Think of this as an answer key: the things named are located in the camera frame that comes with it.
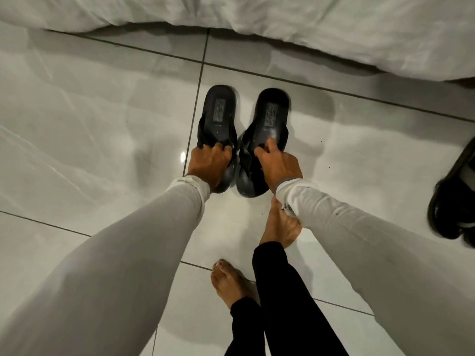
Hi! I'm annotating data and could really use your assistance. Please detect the person's left hand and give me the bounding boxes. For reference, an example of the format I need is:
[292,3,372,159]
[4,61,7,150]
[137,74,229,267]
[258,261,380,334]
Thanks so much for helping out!
[187,142,233,193]

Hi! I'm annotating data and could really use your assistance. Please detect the person's left forearm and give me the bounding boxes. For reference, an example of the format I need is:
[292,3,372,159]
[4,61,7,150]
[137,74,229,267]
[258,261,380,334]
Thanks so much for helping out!
[0,176,212,356]

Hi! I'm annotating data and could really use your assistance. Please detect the person's right forearm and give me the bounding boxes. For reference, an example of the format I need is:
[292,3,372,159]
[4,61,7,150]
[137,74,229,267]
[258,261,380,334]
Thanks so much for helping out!
[275,178,475,356]

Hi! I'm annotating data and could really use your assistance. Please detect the person's right leg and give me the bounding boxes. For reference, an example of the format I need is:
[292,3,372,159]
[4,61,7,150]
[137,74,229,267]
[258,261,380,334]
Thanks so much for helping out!
[252,241,350,356]

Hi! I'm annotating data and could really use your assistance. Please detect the person's right foot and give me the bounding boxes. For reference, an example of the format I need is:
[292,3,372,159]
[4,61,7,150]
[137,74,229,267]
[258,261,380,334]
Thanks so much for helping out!
[259,196,302,250]

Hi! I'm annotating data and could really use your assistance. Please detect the white bed sheet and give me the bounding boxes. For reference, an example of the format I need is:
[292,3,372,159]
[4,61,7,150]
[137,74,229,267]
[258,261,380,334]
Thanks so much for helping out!
[0,0,475,83]

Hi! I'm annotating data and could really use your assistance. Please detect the person's foot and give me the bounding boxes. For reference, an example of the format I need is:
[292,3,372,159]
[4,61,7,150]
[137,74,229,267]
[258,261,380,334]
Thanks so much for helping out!
[259,196,302,250]
[210,259,261,310]

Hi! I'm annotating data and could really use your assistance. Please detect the black slip-on sandal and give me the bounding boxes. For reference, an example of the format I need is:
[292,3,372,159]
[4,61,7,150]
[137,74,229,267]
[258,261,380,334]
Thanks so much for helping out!
[196,84,240,194]
[236,88,290,198]

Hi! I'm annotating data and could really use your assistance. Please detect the person's leg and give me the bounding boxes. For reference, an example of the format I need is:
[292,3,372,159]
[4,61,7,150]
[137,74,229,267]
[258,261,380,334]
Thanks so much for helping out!
[224,297,266,356]
[252,241,350,356]

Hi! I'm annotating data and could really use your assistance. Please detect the person's left foot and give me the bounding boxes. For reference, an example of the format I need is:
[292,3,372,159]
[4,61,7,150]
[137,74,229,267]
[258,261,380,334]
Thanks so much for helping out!
[210,259,261,310]

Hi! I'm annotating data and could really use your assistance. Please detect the person's left leg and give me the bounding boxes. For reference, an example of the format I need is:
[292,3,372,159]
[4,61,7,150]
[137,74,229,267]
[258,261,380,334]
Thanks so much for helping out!
[224,297,266,356]

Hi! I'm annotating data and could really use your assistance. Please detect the person's right hand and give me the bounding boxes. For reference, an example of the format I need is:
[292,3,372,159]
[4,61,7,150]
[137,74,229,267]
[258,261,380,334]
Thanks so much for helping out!
[254,138,304,195]

